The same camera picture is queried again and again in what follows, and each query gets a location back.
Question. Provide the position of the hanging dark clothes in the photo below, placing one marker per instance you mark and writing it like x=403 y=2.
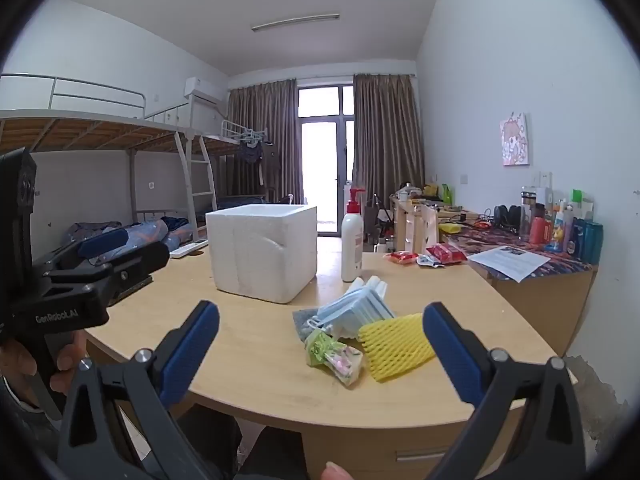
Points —
x=250 y=152

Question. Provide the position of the green bag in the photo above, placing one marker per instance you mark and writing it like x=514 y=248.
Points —
x=448 y=195

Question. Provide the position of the cartoon wall poster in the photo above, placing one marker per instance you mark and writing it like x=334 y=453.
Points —
x=515 y=140

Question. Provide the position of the cluttered wooden desk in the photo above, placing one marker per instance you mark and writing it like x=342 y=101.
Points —
x=405 y=225

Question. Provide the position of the blue bottle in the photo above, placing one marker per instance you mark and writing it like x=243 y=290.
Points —
x=578 y=237

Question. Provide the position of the printed paper sheet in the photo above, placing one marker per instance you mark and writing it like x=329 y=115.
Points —
x=510 y=260

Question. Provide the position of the wooden chair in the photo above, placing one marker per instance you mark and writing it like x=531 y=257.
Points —
x=430 y=230

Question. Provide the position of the black folding stand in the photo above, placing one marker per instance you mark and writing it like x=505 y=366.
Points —
x=377 y=217

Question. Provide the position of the yellow foam net sleeve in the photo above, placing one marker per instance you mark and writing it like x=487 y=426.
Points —
x=395 y=347

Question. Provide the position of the brown curtain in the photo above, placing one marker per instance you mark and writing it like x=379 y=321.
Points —
x=265 y=125
x=387 y=135

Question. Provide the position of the small red snack packet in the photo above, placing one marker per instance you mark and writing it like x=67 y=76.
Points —
x=401 y=257

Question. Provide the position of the white foam box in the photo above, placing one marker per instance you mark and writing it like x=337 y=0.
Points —
x=260 y=255

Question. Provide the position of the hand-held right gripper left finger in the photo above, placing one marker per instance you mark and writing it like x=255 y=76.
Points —
x=192 y=345

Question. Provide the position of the desk with patterned cloth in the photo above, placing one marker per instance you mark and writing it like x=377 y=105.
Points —
x=540 y=305

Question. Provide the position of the wooden table drawer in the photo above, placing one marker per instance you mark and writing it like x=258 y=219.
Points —
x=360 y=455

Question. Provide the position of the person's left hand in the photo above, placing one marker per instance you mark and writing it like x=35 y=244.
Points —
x=70 y=357

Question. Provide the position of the white remote control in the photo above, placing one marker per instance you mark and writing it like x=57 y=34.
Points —
x=189 y=248

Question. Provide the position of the floral printed packet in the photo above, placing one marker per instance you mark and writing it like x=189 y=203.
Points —
x=345 y=365

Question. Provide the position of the green printed packet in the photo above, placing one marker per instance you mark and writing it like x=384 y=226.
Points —
x=320 y=347

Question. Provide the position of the grey cloth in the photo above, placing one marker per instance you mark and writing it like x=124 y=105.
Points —
x=302 y=325

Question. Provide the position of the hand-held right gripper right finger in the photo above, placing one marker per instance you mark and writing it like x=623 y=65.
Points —
x=452 y=355

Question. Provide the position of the distant white metal bunk bed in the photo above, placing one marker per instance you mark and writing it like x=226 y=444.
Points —
x=220 y=146

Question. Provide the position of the glass balcony door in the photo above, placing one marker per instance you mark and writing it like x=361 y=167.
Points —
x=325 y=170

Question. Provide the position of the person's right hand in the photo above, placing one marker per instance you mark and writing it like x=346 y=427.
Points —
x=336 y=472

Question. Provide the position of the white air conditioner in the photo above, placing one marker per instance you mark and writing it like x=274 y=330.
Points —
x=202 y=89

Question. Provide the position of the stack of blue face masks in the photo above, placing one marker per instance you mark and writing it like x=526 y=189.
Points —
x=350 y=312

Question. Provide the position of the red bottle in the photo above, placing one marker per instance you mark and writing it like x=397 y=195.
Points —
x=537 y=230

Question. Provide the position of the large red snack packet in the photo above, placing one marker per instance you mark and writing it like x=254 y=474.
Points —
x=447 y=252

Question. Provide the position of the white printed snack packet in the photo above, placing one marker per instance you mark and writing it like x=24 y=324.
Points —
x=430 y=261

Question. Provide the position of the large white metal bunk bed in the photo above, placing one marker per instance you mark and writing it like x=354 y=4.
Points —
x=75 y=135

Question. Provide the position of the blue orange quilt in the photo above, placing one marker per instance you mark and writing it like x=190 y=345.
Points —
x=150 y=232

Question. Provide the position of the dark blue garment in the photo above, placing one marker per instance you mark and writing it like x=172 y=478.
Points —
x=175 y=225

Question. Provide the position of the yellow pouch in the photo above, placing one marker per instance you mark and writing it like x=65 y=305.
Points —
x=450 y=228

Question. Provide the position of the teal bottle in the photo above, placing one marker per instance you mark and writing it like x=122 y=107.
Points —
x=593 y=242

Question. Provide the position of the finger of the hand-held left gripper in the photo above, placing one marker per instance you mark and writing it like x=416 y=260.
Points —
x=102 y=242
x=135 y=260

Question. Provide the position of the white cartoon bottle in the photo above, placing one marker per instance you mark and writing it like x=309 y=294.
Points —
x=560 y=230

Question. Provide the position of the black headphones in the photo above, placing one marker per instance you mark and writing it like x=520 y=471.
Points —
x=506 y=217

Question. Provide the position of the grey purple quilt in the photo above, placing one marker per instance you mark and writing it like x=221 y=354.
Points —
x=92 y=230

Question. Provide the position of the white metal bed ladder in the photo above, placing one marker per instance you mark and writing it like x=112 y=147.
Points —
x=200 y=180

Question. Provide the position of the white lotion pump bottle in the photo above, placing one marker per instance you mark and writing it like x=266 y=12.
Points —
x=351 y=245

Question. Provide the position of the ceiling tube light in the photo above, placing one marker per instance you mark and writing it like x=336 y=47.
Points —
x=295 y=22

